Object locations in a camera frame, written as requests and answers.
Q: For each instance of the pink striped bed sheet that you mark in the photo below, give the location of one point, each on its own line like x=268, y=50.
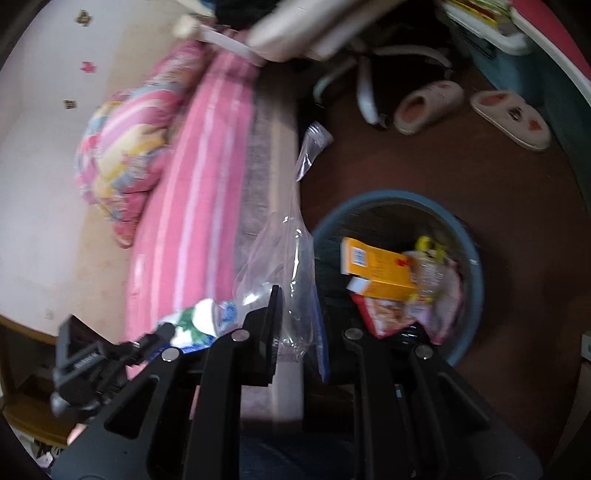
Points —
x=194, y=207

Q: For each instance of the red curved panel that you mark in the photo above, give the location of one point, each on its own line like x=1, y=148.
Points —
x=563, y=32

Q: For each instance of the blue round trash bin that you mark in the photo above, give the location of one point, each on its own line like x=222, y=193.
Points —
x=475, y=286

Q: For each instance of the pink bear wall sticker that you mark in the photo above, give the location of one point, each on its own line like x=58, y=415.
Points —
x=88, y=67

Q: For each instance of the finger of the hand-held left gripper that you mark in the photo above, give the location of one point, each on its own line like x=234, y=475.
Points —
x=152, y=341

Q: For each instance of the striped cartoon sheep pillow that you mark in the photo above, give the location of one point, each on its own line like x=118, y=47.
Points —
x=180, y=64

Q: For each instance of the red and yellow snack packet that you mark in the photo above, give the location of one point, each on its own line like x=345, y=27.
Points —
x=429, y=272

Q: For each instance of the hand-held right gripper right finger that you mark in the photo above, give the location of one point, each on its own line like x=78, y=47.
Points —
x=369, y=369

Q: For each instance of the teal plastic storage box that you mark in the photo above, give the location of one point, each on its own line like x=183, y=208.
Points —
x=517, y=69

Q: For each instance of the beige bed frame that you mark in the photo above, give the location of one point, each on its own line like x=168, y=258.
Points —
x=286, y=175

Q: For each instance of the white and green wrapper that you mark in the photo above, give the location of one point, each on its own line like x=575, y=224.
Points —
x=203, y=318

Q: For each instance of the white office chair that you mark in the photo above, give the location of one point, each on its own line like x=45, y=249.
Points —
x=295, y=32

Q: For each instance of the clear plastic zip bag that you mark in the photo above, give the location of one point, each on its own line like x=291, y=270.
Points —
x=277, y=244

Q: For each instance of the orange cardboard box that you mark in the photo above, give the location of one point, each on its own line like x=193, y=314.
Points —
x=388, y=277

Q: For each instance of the brown bear wall sticker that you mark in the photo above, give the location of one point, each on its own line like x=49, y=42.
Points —
x=83, y=17
x=70, y=105

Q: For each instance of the beige plush slipper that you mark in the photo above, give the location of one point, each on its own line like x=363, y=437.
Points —
x=425, y=108
x=512, y=120

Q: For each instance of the wooden bedside cabinet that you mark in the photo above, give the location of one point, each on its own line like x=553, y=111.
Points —
x=27, y=415

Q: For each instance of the clear pinkish snack wrapper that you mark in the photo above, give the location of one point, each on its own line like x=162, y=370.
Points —
x=443, y=318

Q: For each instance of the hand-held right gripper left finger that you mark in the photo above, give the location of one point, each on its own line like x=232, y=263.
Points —
x=263, y=350

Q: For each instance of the pink floral bolster pillow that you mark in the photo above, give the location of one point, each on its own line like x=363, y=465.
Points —
x=125, y=235

